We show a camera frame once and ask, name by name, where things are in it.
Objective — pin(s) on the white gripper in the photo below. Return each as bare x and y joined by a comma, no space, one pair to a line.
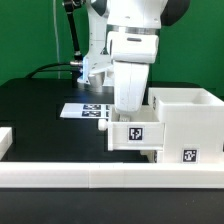
129,85

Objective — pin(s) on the white drawer cabinet box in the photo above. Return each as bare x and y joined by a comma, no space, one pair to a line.
194,125

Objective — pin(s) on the white drawer with knob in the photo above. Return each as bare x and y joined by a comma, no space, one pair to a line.
150,154

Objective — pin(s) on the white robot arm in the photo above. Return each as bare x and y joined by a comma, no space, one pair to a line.
123,43

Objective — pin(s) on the white marker sheet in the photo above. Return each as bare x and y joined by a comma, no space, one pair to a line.
82,111

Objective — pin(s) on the white left fence block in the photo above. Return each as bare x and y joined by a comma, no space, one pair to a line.
5,140

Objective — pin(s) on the white front fence rail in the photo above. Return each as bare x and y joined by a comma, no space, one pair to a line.
110,175

